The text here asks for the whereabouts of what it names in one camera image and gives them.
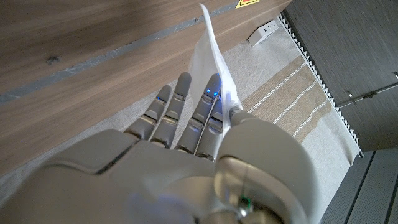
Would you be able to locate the dark wooden door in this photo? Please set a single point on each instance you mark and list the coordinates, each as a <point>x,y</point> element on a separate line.
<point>357,46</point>

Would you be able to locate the yellow new driver sticker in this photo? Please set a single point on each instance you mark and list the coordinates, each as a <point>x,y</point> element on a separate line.
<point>247,3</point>

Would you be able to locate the white tissue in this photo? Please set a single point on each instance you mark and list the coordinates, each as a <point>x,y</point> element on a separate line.
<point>205,56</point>

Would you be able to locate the metal door bar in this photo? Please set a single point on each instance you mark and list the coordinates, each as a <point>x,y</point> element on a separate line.
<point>367,96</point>

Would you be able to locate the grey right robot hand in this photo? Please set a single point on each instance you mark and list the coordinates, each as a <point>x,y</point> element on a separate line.
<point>186,186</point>

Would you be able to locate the white power strip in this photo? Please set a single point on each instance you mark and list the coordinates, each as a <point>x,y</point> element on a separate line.
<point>262,32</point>

